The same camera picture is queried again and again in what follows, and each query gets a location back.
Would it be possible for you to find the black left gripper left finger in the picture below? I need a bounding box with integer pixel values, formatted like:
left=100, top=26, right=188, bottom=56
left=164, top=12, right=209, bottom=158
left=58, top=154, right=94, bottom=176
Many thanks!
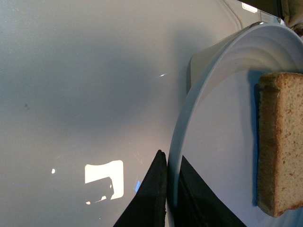
left=114, top=150, right=167, bottom=227

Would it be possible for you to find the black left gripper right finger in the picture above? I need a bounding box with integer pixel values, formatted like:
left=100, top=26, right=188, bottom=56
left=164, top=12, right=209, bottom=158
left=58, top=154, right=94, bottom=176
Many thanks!
left=174, top=157, right=245, bottom=227

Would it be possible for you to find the light blue round plate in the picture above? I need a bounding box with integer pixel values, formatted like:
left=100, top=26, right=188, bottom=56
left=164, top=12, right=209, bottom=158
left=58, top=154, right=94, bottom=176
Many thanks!
left=167, top=23, right=303, bottom=227

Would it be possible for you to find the slice of brown bread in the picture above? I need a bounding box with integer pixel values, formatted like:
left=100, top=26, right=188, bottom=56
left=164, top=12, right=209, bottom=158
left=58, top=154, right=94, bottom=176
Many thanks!
left=257, top=72, right=303, bottom=217

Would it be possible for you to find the white and chrome toaster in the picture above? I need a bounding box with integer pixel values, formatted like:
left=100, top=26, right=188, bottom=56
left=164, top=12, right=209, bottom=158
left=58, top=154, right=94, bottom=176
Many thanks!
left=186, top=21, right=265, bottom=94

